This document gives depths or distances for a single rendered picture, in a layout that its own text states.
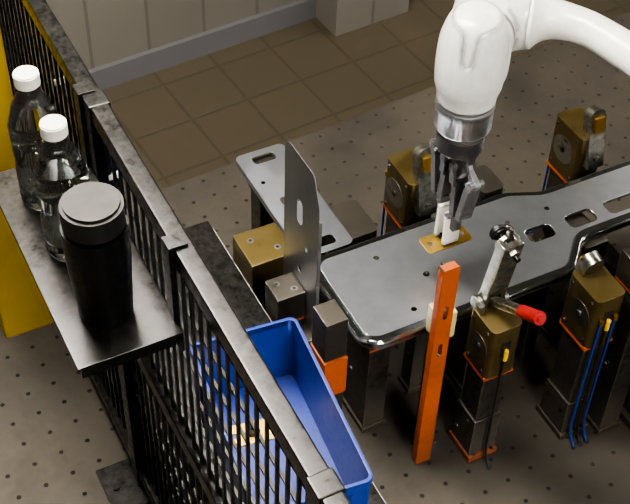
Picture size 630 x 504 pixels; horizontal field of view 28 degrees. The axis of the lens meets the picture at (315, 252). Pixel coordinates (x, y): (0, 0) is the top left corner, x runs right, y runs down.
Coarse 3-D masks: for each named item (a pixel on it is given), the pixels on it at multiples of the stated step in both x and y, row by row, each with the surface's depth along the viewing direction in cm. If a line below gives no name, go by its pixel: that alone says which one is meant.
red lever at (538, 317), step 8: (496, 296) 200; (496, 304) 198; (504, 304) 196; (512, 304) 195; (512, 312) 194; (520, 312) 191; (528, 312) 189; (536, 312) 188; (528, 320) 190; (536, 320) 188; (544, 320) 188
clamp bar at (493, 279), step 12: (492, 228) 191; (504, 228) 191; (504, 240) 190; (516, 240) 189; (504, 252) 188; (516, 252) 189; (492, 264) 193; (504, 264) 191; (516, 264) 193; (492, 276) 194; (504, 276) 195; (492, 288) 196; (504, 288) 198
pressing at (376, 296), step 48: (528, 192) 229; (576, 192) 229; (624, 192) 229; (384, 240) 219; (480, 240) 219; (528, 240) 220; (576, 240) 220; (336, 288) 210; (384, 288) 211; (432, 288) 211; (480, 288) 211; (528, 288) 212; (384, 336) 203
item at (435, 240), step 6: (462, 228) 211; (432, 234) 210; (468, 234) 210; (420, 240) 209; (426, 240) 209; (432, 240) 209; (438, 240) 209; (462, 240) 209; (468, 240) 209; (426, 246) 208; (432, 246) 208; (438, 246) 208; (444, 246) 208; (450, 246) 208; (432, 252) 207
